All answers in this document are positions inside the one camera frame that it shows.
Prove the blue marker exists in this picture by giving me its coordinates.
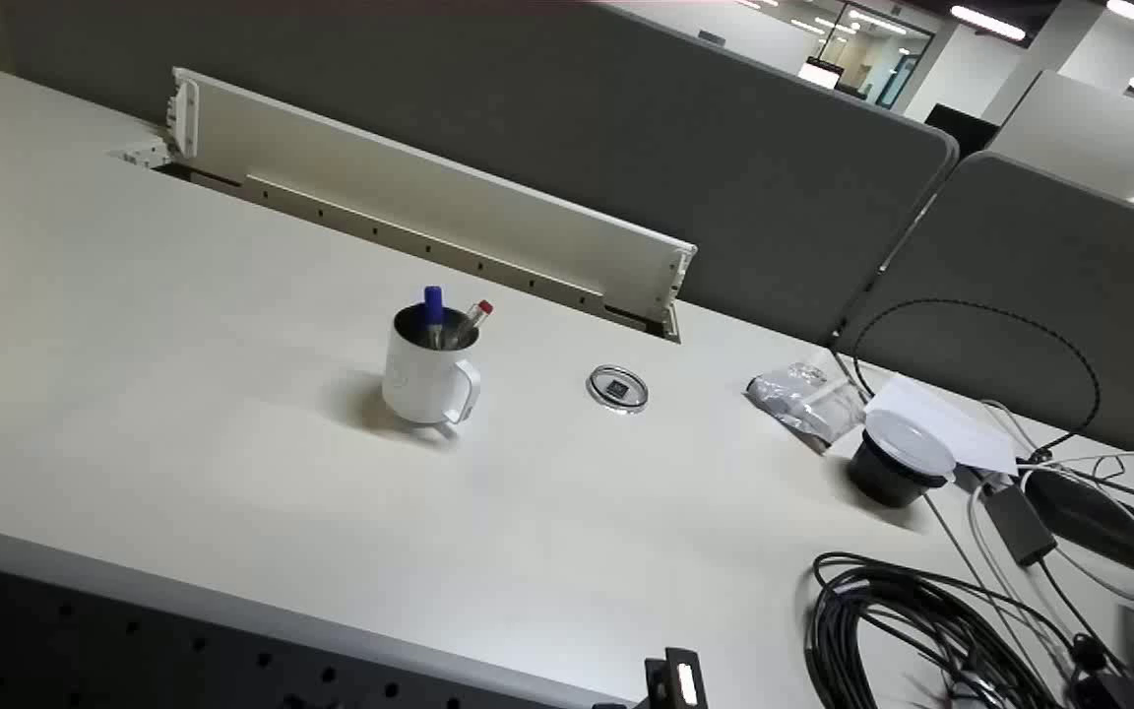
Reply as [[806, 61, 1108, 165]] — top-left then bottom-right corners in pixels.
[[421, 284, 451, 348]]

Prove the round silver desk grommet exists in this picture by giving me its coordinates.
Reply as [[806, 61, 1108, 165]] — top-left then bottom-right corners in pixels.
[[583, 362, 656, 417]]

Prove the white enamel mug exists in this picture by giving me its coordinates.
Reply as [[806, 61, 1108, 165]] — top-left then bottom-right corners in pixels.
[[379, 301, 485, 434]]

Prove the large grey desk partition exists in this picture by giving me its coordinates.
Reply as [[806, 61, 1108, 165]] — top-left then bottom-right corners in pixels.
[[0, 0, 965, 348]]

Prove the clear plastic bag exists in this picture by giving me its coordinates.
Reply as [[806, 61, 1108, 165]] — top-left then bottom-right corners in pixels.
[[742, 360, 872, 456]]

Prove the small black box with light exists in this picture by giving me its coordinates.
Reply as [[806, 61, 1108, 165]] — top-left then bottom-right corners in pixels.
[[638, 644, 712, 709]]

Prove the black round device white top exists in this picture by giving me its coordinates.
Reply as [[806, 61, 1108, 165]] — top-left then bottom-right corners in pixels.
[[842, 405, 960, 511]]

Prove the black power adapter brick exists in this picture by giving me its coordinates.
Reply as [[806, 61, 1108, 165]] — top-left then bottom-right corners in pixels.
[[977, 478, 1058, 572]]

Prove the small grey desk partition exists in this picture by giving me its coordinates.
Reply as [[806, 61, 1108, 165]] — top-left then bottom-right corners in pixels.
[[835, 151, 1134, 478]]

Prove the black perforated board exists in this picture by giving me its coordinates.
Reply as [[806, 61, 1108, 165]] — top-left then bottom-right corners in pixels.
[[0, 553, 561, 709]]

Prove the black oval device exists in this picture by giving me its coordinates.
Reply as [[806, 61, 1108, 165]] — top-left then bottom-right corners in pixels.
[[1023, 467, 1134, 574]]

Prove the white hinged cable tray lid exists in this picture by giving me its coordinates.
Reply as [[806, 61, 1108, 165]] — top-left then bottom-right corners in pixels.
[[161, 62, 701, 344]]

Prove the coiled black cable bundle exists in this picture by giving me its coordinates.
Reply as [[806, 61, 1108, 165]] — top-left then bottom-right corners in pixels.
[[800, 549, 1089, 709]]

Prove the thin black looped cable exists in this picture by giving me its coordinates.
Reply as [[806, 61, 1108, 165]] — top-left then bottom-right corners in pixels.
[[824, 297, 1108, 467]]

